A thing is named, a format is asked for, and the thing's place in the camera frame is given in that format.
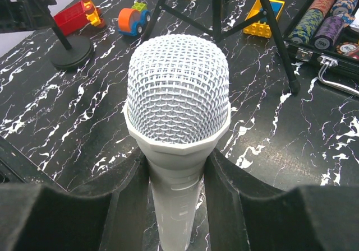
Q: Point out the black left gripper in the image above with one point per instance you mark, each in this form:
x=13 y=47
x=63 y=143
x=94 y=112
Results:
x=26 y=15

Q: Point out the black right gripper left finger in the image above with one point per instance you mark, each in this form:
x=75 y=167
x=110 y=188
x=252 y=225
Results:
x=106 y=213

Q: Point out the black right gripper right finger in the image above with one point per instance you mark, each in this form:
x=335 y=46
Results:
x=245 y=213

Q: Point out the black desktop microphone stand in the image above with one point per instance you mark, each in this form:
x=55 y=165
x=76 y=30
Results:
x=67 y=54

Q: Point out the white microphone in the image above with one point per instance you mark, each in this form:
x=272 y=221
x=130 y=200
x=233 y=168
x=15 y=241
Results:
x=177 y=109

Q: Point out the red toy brick house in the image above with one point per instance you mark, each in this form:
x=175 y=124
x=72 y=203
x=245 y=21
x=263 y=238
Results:
x=79 y=15

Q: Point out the orange blue toy car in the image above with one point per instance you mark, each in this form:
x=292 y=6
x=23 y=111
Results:
x=133 y=21

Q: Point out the black poker chip case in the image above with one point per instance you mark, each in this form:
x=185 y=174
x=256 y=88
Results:
x=325 y=34

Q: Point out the yellow blue brick frame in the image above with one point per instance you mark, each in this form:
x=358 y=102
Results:
x=261 y=28

